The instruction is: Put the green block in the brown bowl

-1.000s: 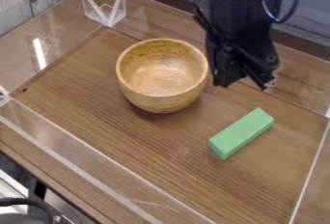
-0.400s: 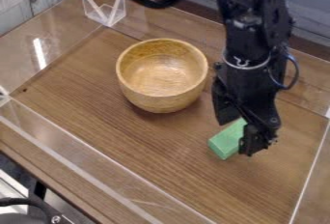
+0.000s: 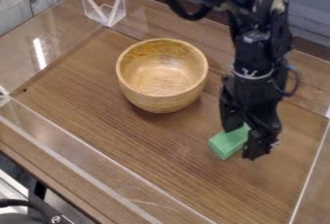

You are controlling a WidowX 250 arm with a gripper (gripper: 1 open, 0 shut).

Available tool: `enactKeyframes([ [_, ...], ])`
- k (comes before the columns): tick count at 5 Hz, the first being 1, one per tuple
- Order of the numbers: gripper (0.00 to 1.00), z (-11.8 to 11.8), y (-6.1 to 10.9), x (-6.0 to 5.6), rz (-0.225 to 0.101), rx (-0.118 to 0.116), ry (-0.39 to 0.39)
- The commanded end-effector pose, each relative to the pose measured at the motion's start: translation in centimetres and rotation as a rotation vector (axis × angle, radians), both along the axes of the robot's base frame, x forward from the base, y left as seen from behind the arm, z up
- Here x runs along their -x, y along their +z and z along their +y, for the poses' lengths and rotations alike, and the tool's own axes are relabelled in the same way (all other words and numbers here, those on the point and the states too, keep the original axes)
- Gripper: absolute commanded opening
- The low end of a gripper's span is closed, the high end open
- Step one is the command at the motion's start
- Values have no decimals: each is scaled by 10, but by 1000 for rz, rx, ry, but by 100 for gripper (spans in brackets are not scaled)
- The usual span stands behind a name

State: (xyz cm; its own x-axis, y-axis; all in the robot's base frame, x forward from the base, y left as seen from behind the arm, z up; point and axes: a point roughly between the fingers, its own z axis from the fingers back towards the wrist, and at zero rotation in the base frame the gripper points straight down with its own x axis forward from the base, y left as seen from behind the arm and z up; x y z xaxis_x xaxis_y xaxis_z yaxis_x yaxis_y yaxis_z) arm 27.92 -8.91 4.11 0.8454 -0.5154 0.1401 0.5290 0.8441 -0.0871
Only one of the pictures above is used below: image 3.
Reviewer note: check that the black metal table bracket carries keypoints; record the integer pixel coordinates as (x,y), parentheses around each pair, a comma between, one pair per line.
(41,210)

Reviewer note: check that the brown wooden bowl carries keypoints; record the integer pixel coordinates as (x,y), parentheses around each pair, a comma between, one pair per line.
(162,74)

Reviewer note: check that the green rectangular block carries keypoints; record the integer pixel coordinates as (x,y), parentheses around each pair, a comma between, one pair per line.
(227,143)

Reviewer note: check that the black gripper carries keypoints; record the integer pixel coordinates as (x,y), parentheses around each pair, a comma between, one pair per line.
(249,101)

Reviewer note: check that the clear acrylic front wall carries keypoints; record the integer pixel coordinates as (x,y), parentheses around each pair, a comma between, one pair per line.
(98,184)

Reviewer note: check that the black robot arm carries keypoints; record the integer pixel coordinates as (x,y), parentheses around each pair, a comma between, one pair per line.
(260,32)

